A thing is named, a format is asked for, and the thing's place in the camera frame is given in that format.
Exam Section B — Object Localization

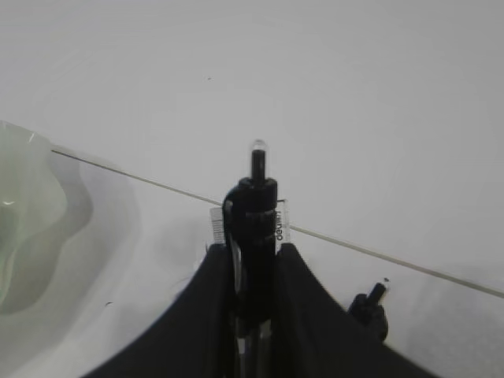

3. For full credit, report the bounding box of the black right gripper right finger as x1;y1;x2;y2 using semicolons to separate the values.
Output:
272;243;433;377

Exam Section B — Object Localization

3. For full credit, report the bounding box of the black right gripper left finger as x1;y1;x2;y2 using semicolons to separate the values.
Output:
87;244;233;377

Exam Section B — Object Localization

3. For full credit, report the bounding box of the black pen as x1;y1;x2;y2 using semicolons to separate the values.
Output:
347;282;389;343
222;139;278;377

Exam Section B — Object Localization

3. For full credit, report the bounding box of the clear plastic ruler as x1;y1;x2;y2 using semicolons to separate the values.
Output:
209;199;291;253

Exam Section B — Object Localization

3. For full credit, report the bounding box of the green wavy glass plate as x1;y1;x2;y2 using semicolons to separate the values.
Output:
1;121;93;315

